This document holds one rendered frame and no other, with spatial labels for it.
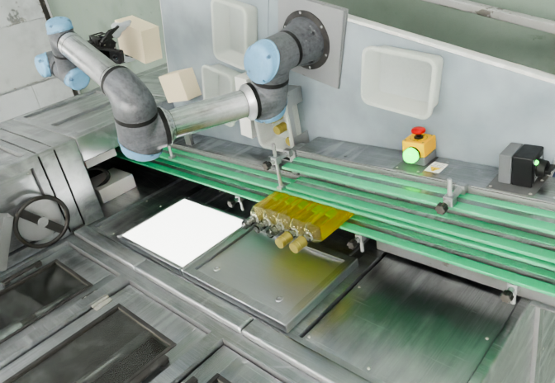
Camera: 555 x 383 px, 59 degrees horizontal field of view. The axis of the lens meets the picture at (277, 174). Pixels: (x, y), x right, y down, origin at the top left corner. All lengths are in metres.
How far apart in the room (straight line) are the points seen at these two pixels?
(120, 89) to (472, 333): 1.09
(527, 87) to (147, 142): 0.98
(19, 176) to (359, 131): 1.29
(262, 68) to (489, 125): 0.64
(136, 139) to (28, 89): 3.65
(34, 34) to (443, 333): 4.36
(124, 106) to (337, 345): 0.83
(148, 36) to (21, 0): 3.21
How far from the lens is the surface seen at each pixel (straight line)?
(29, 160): 2.09
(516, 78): 1.34
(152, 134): 1.39
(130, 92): 1.34
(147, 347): 1.53
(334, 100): 1.64
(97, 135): 2.18
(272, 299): 1.47
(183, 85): 2.11
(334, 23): 1.53
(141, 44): 1.85
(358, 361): 1.31
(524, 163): 1.32
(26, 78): 4.98
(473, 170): 1.42
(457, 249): 1.43
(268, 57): 1.44
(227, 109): 1.47
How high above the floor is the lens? 1.96
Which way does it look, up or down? 37 degrees down
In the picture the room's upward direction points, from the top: 123 degrees counter-clockwise
